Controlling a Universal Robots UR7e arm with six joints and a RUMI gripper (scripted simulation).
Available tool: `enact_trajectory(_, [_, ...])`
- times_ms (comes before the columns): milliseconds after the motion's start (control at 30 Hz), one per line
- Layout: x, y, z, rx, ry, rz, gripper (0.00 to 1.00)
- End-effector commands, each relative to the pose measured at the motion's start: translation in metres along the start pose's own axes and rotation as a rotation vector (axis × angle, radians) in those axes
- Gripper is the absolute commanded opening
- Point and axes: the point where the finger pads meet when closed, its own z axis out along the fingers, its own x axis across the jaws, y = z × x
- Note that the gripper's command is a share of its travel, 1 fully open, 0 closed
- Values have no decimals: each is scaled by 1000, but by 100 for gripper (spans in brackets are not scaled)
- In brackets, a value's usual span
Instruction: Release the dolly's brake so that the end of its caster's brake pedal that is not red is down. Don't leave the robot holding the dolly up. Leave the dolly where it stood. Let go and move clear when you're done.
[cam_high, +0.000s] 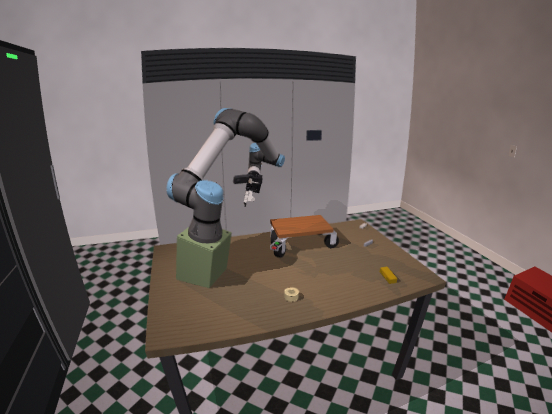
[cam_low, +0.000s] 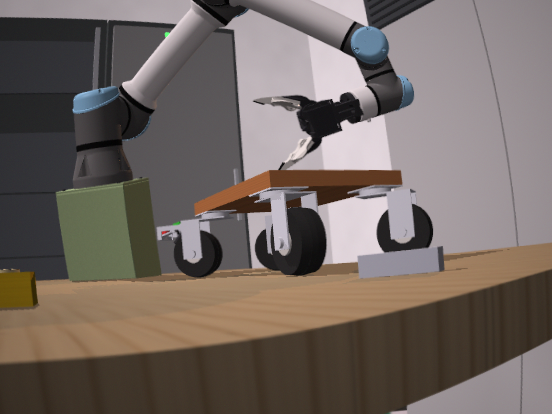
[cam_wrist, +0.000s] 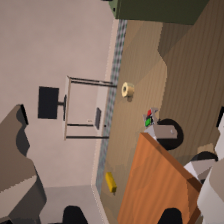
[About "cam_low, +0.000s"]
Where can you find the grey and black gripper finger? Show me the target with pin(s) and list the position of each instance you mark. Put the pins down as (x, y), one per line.
(298, 101)
(301, 151)

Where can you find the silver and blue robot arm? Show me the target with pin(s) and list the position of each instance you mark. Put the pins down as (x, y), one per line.
(104, 117)

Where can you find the grey rectangular bar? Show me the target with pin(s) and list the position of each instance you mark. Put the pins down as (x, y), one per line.
(405, 262)

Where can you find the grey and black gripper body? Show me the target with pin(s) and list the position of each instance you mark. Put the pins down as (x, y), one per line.
(324, 117)

